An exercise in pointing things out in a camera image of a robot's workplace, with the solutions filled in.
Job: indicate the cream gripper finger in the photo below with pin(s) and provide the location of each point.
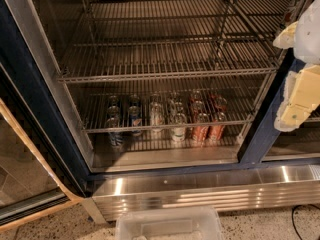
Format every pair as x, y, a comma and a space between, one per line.
300, 98
285, 39

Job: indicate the red coke can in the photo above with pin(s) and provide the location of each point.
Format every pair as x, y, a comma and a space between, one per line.
200, 131
216, 131

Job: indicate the white green soda can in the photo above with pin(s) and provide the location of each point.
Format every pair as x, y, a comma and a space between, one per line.
178, 132

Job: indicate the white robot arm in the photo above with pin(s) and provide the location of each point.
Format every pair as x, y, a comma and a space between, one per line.
307, 36

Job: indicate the stainless fridge base grille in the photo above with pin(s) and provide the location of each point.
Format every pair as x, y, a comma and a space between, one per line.
223, 190

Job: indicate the blue pepsi can front left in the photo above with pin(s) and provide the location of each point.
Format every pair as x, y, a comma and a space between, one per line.
115, 137

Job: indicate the glass fridge door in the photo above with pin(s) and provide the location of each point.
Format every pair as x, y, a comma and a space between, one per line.
29, 187

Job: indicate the red white bottle top right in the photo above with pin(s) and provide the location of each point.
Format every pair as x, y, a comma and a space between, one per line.
289, 13

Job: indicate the clear plastic bin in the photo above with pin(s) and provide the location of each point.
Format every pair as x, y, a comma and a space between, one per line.
188, 223

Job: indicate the blue fridge center post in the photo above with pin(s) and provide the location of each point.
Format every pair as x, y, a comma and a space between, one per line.
262, 133

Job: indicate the lower wire fridge shelf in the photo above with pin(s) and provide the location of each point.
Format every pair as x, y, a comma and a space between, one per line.
236, 98

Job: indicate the wire fridge shelf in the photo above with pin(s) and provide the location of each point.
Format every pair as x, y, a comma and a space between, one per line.
236, 98
158, 39

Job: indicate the upper wire fridge shelf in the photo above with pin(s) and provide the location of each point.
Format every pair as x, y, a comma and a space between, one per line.
158, 39

